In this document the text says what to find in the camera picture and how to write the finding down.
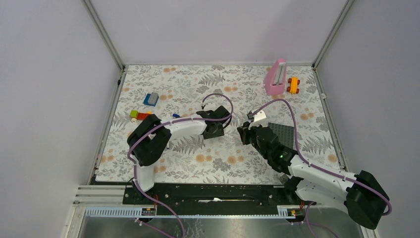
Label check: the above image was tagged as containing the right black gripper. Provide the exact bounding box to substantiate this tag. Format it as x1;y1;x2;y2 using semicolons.
237;119;269;160

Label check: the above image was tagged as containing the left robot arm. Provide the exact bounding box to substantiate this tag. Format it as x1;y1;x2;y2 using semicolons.
127;106;232;204

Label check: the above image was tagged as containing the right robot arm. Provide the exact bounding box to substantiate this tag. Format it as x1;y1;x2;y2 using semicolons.
237;122;389;230

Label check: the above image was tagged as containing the dark grey brick baseplate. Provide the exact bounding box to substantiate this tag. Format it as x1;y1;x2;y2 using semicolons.
268;122;295;149

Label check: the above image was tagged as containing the floral patterned table mat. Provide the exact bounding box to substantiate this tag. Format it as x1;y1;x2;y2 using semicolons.
95;65;341;184

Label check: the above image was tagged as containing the pink metronome box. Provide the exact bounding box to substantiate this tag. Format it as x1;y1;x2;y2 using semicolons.
263;59;287;96

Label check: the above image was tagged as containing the orange red toy car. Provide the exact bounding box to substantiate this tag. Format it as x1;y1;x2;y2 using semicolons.
286;76;300;94

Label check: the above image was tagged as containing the blue grey brick block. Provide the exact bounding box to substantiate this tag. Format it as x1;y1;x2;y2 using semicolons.
143;92;159;107

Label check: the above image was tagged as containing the red green toy truck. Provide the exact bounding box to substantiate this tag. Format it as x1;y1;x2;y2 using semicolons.
129;110;152;122

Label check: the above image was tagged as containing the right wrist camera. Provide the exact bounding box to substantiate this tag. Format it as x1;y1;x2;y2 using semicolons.
247;110;266;129

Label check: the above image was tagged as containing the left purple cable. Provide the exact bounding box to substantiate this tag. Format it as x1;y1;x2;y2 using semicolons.
127;93;234;238

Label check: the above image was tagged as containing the purple cable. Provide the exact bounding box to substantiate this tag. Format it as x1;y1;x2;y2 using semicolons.
127;93;234;238
248;98;393;216

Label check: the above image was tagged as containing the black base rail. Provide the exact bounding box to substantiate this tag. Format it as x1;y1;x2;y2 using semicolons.
123;183;304;213

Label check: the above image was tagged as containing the white slotted cable duct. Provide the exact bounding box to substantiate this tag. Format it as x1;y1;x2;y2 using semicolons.
84;206;296;219

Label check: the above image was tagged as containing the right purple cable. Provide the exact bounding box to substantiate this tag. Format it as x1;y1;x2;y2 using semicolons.
248;98;393;216

